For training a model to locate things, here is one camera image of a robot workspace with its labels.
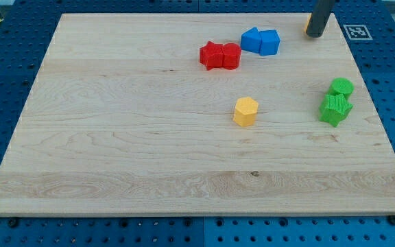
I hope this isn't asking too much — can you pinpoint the green cylinder block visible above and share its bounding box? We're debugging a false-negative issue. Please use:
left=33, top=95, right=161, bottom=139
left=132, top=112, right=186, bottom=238
left=327, top=78, right=354, bottom=99

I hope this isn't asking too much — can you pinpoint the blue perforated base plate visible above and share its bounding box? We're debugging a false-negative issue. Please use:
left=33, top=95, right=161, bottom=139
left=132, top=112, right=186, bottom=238
left=0, top=0, right=395, bottom=246

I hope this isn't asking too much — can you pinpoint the red cylinder block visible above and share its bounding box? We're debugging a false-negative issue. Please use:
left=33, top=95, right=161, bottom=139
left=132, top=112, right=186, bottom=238
left=222, top=43, right=241, bottom=70

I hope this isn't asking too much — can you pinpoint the yellow heart block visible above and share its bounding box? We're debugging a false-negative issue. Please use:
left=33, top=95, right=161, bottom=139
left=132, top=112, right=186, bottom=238
left=304, top=13, right=311, bottom=34

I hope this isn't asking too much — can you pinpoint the yellow hexagon block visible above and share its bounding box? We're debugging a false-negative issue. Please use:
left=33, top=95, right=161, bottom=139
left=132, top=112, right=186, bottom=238
left=233, top=97, right=259, bottom=127

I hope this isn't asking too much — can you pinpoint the red star block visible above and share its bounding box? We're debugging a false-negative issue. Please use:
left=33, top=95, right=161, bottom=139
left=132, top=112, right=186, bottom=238
left=200, top=41, right=224, bottom=71

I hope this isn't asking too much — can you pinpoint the blue triangle block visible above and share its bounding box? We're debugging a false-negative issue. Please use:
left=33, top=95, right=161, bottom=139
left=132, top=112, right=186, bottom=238
left=241, top=27, right=261, bottom=54

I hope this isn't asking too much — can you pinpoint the white fiducial marker tag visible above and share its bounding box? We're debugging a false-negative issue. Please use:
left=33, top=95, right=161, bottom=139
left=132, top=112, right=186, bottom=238
left=344, top=24, right=372, bottom=40

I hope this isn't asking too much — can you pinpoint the wooden board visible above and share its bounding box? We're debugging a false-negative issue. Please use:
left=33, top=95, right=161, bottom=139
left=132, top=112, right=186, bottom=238
left=0, top=13, right=395, bottom=217

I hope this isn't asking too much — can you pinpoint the green star block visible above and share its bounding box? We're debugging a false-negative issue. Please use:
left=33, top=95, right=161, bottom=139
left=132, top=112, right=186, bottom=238
left=319, top=94, right=353, bottom=127

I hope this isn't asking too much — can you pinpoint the blue cube block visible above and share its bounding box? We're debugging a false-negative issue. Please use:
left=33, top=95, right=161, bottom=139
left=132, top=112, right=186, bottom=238
left=259, top=30, right=280, bottom=56

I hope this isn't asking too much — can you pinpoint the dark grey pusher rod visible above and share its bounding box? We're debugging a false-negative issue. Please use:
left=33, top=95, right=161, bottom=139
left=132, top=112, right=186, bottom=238
left=305, top=0, right=335, bottom=38

